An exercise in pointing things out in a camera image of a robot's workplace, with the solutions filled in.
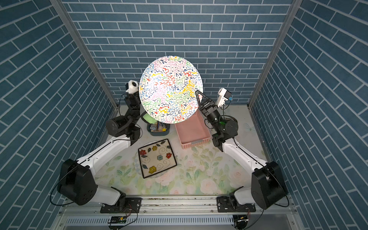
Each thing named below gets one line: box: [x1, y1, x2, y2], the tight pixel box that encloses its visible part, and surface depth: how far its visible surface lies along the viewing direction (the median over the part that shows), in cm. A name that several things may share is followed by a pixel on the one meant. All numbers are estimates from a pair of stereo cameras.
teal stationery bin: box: [146, 121, 171, 137], surface depth 104 cm
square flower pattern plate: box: [138, 138, 177, 179], surface depth 91 cm
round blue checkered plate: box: [133, 140, 171, 178], surface depth 89 cm
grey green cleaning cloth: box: [142, 113, 158, 125], surface depth 55 cm
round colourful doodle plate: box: [138, 55, 204, 125], surface depth 54 cm
